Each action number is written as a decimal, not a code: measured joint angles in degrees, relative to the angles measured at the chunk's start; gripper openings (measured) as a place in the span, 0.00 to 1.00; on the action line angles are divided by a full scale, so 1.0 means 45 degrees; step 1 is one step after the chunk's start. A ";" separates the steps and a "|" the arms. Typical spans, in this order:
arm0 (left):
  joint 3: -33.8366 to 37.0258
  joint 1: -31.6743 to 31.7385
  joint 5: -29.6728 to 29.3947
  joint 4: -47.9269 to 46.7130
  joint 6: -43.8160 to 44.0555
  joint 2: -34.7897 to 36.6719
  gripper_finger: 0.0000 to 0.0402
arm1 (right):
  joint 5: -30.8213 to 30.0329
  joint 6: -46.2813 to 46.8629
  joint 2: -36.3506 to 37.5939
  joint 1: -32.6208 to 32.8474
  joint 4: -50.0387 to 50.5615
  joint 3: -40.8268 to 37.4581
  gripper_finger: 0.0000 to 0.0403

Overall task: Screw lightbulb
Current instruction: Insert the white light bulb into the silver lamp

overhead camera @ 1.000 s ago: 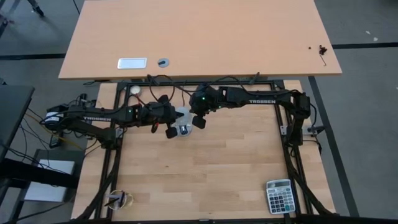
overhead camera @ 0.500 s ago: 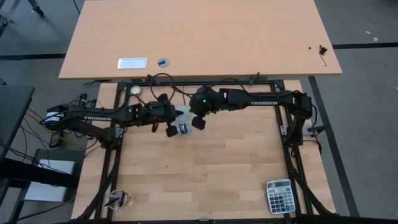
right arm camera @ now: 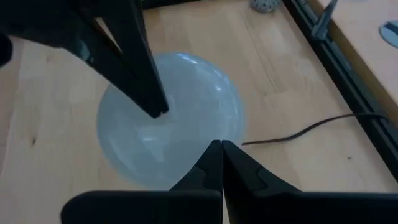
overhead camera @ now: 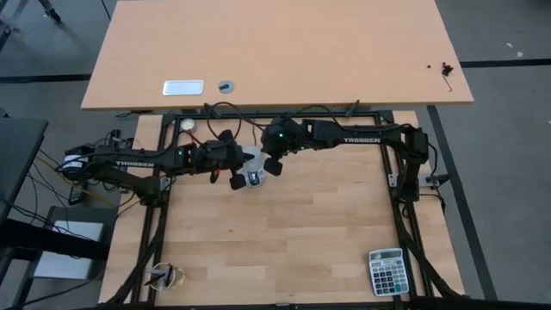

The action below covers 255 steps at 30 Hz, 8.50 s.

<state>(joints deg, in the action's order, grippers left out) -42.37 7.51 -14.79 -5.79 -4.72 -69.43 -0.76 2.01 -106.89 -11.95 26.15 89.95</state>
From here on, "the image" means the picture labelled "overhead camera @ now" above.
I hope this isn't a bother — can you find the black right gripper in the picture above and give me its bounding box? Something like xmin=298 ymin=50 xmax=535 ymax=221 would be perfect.
xmin=260 ymin=118 xmax=303 ymax=159

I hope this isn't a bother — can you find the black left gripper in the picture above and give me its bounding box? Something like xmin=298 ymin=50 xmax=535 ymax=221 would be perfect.
xmin=198 ymin=139 xmax=256 ymax=170

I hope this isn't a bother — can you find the white flood lightbulb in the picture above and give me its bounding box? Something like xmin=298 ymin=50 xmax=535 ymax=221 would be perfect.
xmin=243 ymin=145 xmax=267 ymax=173

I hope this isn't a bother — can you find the chrome lamp socket clear base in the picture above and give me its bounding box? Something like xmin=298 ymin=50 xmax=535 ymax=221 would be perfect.
xmin=241 ymin=168 xmax=269 ymax=189

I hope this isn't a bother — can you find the silver rectangular plate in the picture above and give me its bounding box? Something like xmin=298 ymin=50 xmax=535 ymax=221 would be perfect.
xmin=162 ymin=79 xmax=205 ymax=96

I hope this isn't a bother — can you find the light wood desk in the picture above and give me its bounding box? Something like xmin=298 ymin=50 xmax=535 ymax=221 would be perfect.
xmin=80 ymin=0 xmax=474 ymax=112

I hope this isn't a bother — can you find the black power adapter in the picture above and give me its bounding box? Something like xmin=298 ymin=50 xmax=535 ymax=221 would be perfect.
xmin=67 ymin=184 xmax=85 ymax=206

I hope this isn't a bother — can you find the silver desk calculator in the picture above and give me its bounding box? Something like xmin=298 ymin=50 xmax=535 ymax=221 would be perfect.
xmin=368 ymin=247 xmax=411 ymax=298

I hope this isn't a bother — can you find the white box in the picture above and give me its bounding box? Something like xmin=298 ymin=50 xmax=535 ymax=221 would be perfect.
xmin=33 ymin=220 xmax=105 ymax=281

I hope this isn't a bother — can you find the black side desk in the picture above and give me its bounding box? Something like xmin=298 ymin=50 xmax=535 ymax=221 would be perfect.
xmin=0 ymin=118 xmax=49 ymax=225

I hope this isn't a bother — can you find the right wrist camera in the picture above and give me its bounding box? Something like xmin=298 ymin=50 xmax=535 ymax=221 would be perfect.
xmin=275 ymin=116 xmax=302 ymax=130

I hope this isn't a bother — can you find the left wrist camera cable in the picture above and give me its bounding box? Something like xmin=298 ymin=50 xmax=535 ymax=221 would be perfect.
xmin=204 ymin=101 xmax=259 ymax=146

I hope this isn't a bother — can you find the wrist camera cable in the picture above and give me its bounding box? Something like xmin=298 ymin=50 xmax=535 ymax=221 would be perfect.
xmin=282 ymin=104 xmax=345 ymax=126
xmin=204 ymin=101 xmax=259 ymax=146

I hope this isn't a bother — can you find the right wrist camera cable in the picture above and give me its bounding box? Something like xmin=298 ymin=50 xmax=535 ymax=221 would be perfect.
xmin=282 ymin=104 xmax=345 ymax=126

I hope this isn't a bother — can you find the black aluminium table frame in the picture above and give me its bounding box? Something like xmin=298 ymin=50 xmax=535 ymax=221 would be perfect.
xmin=102 ymin=109 xmax=470 ymax=310

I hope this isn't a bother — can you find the clear tape ring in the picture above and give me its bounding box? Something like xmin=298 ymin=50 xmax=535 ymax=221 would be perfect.
xmin=145 ymin=261 xmax=186 ymax=290

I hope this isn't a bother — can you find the yellow floor cable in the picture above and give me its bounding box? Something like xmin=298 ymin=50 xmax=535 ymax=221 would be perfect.
xmin=36 ymin=154 xmax=114 ymax=207

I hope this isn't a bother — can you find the grey metal bracket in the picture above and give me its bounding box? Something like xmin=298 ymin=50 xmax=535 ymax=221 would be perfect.
xmin=419 ymin=173 xmax=449 ymax=189

